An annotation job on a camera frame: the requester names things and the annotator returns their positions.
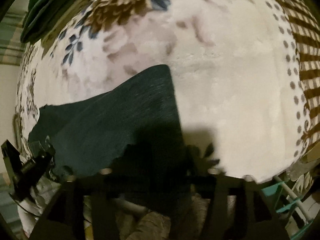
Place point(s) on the teal white drying rack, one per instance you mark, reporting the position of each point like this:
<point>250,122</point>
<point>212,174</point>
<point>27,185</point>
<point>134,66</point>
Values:
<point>294,204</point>

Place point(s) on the grey striped curtain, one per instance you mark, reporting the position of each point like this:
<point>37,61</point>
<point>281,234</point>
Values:
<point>11,28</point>

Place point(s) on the dark blue denim jeans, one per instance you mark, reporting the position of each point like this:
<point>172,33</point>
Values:
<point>134,130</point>

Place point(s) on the brown checkered bed sheet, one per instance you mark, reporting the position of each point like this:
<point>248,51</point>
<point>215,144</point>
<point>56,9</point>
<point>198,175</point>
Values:
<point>303,18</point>

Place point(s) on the dark green blanket pile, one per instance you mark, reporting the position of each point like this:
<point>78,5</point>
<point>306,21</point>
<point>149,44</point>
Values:
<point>40,17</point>

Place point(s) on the floral white bedspread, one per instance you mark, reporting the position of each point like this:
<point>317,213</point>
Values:
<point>234,65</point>

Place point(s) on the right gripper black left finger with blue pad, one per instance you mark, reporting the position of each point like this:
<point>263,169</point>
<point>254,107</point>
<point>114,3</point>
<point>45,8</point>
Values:
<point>64,216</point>

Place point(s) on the beige trouser leg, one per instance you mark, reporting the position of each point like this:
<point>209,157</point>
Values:
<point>150,226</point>

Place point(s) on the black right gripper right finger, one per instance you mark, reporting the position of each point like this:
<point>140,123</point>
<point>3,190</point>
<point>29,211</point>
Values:
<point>238,209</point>

